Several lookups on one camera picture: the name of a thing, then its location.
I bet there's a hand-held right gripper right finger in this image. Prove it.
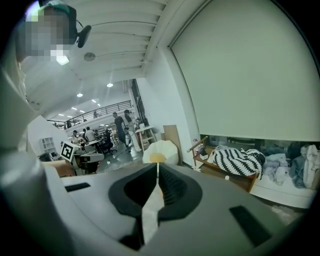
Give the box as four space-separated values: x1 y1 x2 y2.
156 162 204 227

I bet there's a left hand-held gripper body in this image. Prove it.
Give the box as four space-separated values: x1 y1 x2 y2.
60 140 106 177

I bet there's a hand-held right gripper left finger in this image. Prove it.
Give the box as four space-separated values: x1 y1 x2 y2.
108 162 160 252

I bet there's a person's left forearm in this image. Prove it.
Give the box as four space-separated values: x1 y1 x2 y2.
41 159 76 178

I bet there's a small black white box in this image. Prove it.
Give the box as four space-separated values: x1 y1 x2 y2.
198 146 210 161

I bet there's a white cubby shelf unit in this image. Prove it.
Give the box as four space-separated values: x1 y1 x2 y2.
38 136 55 154

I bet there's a black office chair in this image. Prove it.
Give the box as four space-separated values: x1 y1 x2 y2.
101 128 118 155

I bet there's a wooden bench rack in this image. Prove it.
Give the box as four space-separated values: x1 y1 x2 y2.
187 135 260 194

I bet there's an egg-shaped white beanbag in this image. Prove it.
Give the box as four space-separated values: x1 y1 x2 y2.
141 139 180 166

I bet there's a black white striped blanket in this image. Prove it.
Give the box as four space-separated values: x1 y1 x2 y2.
210 146 267 181

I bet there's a person's white printed t-shirt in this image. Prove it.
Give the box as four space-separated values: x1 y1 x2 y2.
0 53 68 191

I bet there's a light wooden board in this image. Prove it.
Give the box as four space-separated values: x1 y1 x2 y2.
162 124 184 166

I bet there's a black balcony railing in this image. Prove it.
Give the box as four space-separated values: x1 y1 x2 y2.
47 99 133 130

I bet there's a small white table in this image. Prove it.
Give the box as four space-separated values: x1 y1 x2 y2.
134 125 158 152

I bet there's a black framed glass door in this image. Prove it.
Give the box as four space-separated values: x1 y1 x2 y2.
130 78 151 127

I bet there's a pile of clothes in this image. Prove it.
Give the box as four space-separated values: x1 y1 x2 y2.
262 142 320 190

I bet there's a wide white roller blind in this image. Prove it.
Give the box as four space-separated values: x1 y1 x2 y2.
167 0 320 144

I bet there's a teal hair clip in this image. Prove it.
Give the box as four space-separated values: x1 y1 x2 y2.
37 0 71 14

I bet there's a black head camera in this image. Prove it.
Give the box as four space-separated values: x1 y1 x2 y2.
63 4 92 49

